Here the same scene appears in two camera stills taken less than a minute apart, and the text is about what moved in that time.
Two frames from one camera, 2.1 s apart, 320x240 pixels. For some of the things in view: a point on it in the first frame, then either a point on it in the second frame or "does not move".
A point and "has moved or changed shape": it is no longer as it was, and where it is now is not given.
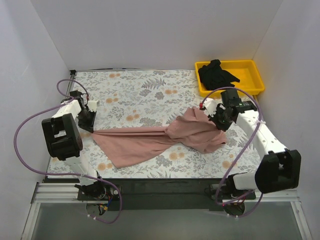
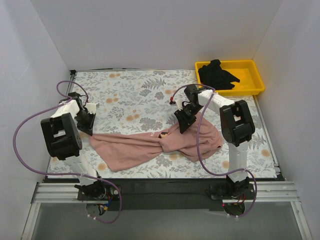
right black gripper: (219, 120) → (185, 120)
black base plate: (160, 194) does not move
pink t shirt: (190, 130) has moved or changed shape
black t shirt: (213, 77) does not move
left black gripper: (86, 120) does not move
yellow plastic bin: (250, 82) does not move
